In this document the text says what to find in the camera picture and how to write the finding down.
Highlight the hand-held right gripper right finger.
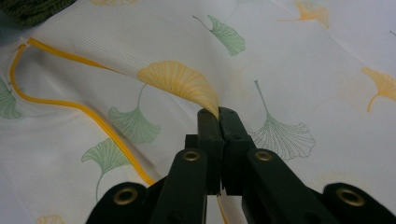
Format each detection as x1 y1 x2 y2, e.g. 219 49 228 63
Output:
219 106 258 196

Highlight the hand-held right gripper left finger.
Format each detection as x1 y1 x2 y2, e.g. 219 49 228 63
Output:
185 107 226 196

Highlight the white leaf-print laundry bag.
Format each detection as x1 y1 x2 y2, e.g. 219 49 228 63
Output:
0 0 396 224

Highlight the green woven basket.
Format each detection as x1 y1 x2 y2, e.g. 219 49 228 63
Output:
0 0 78 28

